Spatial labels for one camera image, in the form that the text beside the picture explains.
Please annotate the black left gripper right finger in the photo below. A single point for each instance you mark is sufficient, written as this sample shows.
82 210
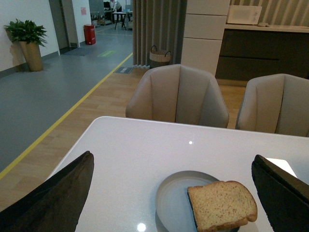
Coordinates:
284 198

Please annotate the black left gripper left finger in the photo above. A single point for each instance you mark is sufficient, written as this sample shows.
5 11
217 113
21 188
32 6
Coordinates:
56 204

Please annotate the toast bread slice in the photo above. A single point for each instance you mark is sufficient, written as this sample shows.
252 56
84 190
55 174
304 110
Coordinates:
222 205

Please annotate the grey round plate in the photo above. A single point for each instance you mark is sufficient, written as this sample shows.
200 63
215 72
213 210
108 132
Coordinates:
173 209

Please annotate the beige chair right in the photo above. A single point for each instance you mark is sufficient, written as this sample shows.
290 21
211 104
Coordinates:
277 103

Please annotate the dark kitchen counter cabinet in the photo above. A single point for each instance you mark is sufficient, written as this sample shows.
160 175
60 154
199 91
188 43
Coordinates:
247 53

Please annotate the gold plant pot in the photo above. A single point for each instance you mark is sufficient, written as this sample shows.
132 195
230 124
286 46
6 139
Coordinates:
32 56

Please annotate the grey cloth on counter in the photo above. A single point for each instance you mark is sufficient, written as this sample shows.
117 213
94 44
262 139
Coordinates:
263 24

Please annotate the green potted plant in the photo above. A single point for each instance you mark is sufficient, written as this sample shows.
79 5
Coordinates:
26 31

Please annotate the red bin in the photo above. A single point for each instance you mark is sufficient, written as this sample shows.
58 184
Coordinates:
89 34

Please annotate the white microwave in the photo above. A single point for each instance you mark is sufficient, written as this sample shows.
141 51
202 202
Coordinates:
244 15

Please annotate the white cabinet column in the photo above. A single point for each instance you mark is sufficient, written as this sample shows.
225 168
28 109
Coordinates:
203 33

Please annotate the distant table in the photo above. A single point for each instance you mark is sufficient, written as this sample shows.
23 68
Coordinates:
121 20

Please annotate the person in white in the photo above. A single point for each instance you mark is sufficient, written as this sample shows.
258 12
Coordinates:
116 6

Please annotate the grey curtain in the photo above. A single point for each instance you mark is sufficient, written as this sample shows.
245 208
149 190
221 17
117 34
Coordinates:
159 23

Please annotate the woven basket with handles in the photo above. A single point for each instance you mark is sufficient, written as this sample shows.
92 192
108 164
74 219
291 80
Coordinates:
159 58

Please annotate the pink wall notice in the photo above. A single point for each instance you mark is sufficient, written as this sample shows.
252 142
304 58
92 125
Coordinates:
83 11

